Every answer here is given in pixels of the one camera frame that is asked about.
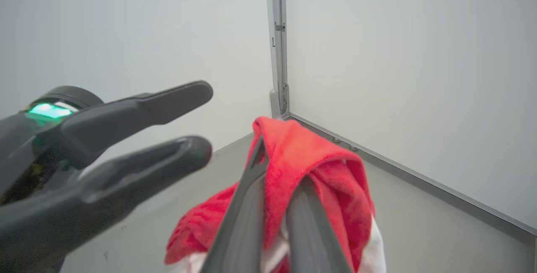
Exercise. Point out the red and white garment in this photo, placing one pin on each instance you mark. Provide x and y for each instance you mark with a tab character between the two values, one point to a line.
302	151

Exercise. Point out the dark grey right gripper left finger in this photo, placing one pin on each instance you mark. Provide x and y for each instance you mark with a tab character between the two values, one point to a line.
245	222

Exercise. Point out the grey corner post with leg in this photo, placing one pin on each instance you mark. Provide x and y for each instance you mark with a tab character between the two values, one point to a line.
277	55

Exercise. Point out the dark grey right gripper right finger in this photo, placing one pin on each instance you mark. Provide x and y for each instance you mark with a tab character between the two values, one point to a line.
312	239

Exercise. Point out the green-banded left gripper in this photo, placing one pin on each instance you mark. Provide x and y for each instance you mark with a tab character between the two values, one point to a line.
25	147

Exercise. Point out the grey partition bottom rail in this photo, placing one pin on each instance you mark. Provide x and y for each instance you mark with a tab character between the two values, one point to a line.
419	178

